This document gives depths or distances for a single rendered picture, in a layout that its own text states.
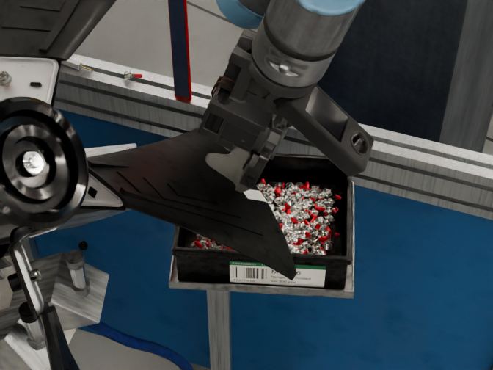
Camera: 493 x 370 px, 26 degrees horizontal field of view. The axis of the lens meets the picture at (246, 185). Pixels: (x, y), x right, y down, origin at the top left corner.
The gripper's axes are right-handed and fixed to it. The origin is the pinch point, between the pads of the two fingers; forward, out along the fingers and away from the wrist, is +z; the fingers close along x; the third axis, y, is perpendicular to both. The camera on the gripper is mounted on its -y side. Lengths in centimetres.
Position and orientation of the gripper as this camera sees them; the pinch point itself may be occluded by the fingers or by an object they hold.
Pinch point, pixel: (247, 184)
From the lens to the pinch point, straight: 117.8
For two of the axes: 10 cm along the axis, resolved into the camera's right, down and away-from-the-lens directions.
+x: -3.2, 7.2, -6.1
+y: -9.0, -4.2, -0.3
